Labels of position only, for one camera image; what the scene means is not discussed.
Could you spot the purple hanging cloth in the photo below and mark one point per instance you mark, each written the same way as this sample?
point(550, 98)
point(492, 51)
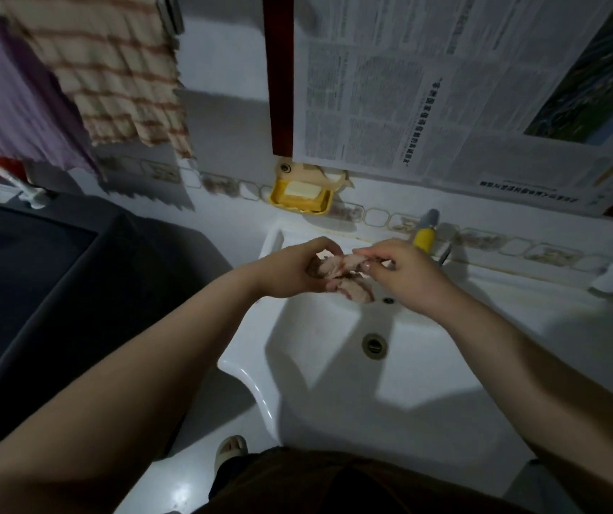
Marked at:
point(17, 90)

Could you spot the white plastic hook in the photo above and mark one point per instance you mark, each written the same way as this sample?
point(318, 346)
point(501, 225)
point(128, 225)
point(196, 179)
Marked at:
point(22, 187)

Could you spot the dark red frame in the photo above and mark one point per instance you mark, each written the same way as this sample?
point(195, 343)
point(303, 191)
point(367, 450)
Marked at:
point(280, 74)

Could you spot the person's left hand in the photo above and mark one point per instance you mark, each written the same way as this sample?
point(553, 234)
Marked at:
point(285, 270)

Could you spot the person's right hand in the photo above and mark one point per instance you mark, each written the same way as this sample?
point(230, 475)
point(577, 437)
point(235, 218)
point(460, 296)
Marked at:
point(413, 278)

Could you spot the striped beige towel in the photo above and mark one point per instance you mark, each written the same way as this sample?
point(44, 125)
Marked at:
point(105, 69)

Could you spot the person's left forearm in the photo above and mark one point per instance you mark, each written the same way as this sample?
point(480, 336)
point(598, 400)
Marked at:
point(108, 390)

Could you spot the person's right thumb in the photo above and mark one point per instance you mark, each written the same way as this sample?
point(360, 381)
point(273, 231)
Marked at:
point(378, 278)

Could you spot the newspaper sheet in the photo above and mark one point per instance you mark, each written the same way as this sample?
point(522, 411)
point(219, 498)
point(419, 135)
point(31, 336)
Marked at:
point(445, 96)

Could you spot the white soap bar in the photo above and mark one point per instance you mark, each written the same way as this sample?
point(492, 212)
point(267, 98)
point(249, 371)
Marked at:
point(302, 190)

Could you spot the person's right forearm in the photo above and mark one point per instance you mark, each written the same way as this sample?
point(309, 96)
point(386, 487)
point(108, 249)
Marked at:
point(547, 396)

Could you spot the metal sink drain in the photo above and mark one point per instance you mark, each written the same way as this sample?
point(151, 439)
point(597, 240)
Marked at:
point(374, 346)

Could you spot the yellow soap dish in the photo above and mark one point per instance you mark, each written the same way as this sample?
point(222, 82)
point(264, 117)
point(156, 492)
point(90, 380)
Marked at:
point(302, 196)

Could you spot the small pink cloth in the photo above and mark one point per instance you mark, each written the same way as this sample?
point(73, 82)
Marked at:
point(346, 278)

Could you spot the person's left thumb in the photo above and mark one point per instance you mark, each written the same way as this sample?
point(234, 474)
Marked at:
point(323, 245)

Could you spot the dark washing machine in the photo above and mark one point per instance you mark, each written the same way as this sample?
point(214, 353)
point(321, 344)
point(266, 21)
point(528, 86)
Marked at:
point(65, 315)

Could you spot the white ceramic sink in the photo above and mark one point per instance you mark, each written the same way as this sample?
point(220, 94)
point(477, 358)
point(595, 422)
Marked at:
point(392, 380)

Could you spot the person's dark shorts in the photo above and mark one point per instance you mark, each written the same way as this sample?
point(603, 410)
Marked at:
point(349, 484)

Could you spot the person's white slipper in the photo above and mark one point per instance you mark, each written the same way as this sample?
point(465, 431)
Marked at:
point(230, 450)

